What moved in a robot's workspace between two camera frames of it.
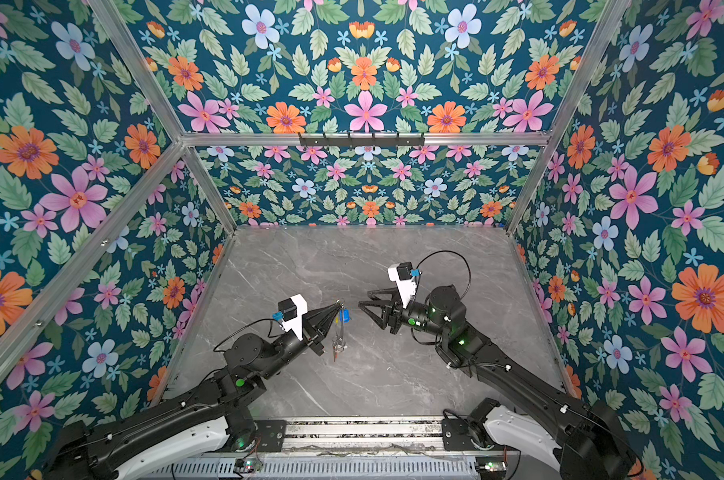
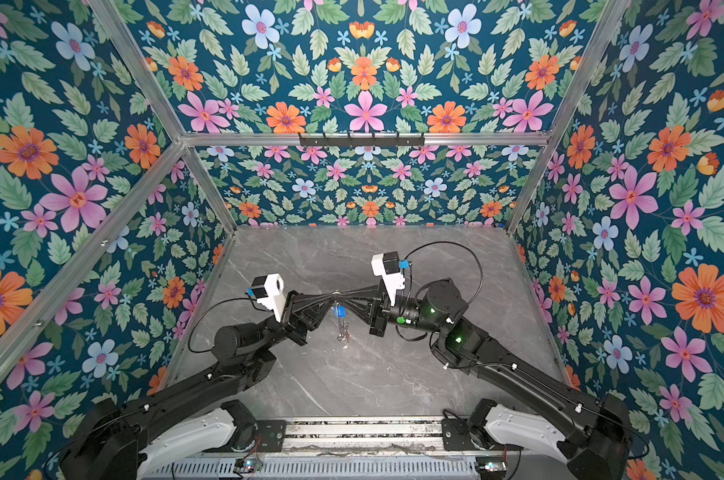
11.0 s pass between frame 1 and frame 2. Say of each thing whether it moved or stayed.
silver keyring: moved
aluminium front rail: stayed
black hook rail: stayed
